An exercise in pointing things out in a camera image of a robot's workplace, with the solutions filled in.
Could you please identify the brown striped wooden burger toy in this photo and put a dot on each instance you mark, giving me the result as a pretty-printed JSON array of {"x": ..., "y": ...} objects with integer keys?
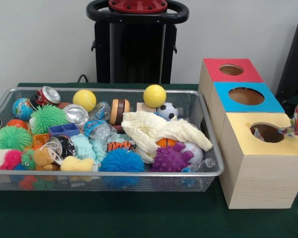
[{"x": 119, "y": 111}]

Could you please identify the purple spiky toy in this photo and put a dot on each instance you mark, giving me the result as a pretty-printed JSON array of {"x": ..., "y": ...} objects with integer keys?
[{"x": 171, "y": 158}]

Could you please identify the dark green tablecloth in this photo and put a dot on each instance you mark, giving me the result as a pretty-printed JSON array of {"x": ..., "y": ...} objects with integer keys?
[{"x": 114, "y": 215}]

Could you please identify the yellow tennis-seam ball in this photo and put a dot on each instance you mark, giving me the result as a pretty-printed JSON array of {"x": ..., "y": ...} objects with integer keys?
[{"x": 84, "y": 97}]

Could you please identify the green spiky ball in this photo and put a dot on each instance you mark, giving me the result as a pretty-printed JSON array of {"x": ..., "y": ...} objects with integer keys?
[
  {"x": 48, "y": 119},
  {"x": 11, "y": 137}
]

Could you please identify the red drink can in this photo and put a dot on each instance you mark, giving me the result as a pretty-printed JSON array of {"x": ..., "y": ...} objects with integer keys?
[{"x": 48, "y": 95}]

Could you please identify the small soccer ball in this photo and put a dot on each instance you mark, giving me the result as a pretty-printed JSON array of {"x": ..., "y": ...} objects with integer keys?
[{"x": 167, "y": 111}]

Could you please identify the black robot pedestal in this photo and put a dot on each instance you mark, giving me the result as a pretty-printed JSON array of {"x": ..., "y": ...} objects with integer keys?
[{"x": 136, "y": 49}]

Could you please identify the blue spiky ball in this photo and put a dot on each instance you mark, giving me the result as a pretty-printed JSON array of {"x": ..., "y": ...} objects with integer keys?
[{"x": 121, "y": 161}]

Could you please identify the clear mesh bin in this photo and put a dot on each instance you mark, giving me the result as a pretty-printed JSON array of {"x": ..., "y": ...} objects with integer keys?
[{"x": 64, "y": 182}]

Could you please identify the cream waffle cloth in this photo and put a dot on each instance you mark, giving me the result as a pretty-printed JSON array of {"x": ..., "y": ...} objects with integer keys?
[{"x": 164, "y": 129}]

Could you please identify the wooden box with three holes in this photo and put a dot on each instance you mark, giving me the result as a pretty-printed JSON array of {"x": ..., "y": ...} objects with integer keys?
[{"x": 263, "y": 173}]

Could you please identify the smooth yellow ball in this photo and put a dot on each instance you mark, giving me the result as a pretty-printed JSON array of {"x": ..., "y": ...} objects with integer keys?
[{"x": 154, "y": 96}]

